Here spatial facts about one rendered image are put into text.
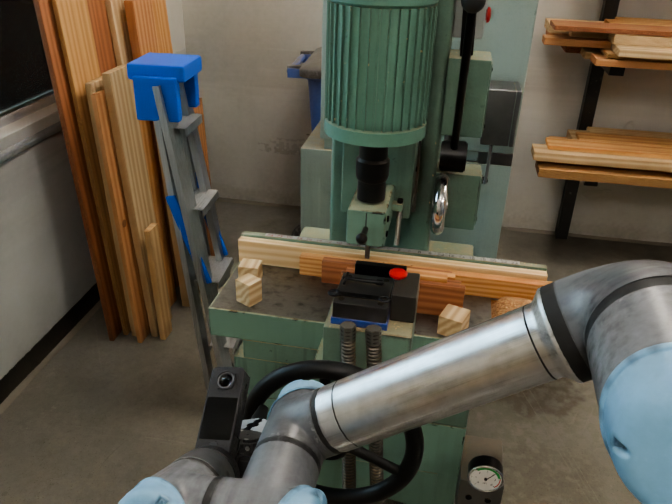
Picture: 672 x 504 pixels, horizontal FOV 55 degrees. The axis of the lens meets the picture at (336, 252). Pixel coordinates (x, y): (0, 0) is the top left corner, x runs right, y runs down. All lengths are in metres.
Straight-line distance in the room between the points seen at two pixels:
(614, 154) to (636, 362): 2.67
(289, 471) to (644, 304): 0.37
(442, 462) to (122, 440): 1.26
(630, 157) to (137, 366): 2.24
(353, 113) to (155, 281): 1.61
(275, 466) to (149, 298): 1.98
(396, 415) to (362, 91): 0.55
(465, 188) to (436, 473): 0.56
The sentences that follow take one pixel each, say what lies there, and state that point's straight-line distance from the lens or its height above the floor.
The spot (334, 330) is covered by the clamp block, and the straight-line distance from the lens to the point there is 1.02.
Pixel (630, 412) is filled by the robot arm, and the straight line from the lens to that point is 0.47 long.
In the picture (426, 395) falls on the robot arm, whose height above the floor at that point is 1.12.
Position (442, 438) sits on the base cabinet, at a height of 0.68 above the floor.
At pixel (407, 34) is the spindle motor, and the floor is 1.38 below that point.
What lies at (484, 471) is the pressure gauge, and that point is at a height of 0.68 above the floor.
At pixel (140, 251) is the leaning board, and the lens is 2.52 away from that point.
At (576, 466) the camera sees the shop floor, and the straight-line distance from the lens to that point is 2.29.
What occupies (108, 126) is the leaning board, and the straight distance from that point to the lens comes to 2.36.
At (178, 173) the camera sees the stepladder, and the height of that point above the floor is 0.87.
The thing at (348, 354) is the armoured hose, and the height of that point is 0.93.
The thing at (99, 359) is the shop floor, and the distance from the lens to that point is 2.65.
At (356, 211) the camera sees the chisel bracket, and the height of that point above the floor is 1.07.
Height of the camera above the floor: 1.54
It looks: 28 degrees down
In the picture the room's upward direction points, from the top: 2 degrees clockwise
